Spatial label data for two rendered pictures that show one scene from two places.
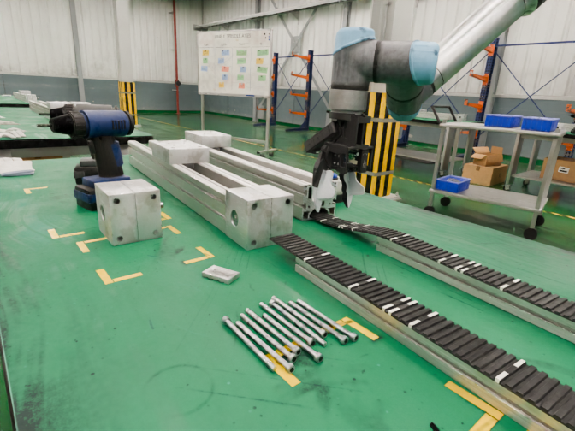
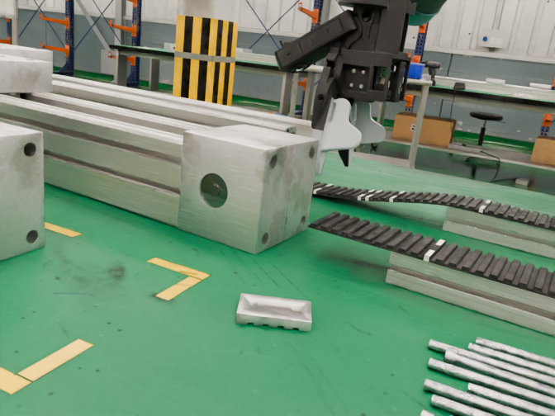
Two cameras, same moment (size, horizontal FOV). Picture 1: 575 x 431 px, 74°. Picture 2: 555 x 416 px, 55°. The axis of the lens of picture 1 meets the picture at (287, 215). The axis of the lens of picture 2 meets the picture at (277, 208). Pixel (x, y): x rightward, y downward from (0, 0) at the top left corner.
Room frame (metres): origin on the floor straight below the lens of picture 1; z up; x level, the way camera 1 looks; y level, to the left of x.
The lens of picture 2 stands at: (0.24, 0.25, 0.96)
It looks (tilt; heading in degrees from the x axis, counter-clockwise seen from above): 17 degrees down; 334
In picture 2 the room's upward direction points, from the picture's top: 7 degrees clockwise
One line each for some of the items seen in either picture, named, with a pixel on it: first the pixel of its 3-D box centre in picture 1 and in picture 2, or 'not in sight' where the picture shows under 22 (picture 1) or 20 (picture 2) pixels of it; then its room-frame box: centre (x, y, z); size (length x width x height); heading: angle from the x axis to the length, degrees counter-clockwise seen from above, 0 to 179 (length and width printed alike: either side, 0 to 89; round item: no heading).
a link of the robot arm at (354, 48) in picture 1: (353, 60); not in sight; (0.80, -0.11, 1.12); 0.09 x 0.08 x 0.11; 71
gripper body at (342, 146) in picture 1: (346, 143); (367, 50); (0.79, -0.11, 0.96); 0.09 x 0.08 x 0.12; 35
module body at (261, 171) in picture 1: (240, 168); (92, 111); (1.18, 0.16, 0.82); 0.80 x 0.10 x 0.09; 35
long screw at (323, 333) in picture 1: (297, 315); (517, 371); (0.43, -0.02, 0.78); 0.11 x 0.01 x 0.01; 39
